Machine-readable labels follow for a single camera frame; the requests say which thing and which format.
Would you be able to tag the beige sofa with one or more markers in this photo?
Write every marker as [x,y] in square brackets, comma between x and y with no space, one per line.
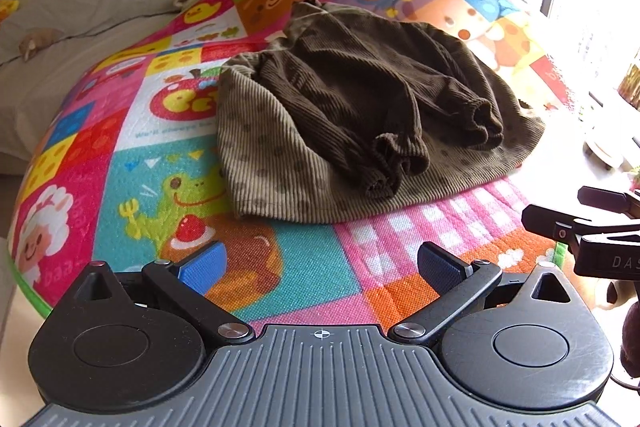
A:
[60,47]

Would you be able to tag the person's dark red clothing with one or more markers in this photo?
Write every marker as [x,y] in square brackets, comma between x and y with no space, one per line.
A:
[629,337]

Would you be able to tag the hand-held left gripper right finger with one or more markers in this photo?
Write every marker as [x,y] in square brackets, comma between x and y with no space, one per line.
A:
[442,268]

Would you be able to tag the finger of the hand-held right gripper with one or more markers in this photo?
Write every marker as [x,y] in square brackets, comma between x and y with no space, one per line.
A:
[555,219]
[607,199]

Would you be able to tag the small brown plush toy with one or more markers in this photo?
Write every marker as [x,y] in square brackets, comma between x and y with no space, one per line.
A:
[34,42]

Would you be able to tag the colourful cartoon printed play mat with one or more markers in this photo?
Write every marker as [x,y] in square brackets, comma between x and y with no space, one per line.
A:
[280,257]

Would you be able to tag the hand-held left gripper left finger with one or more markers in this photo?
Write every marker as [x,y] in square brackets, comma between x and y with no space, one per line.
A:
[202,268]

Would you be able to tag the yellow toy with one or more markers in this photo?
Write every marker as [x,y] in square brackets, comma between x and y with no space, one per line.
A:
[7,9]

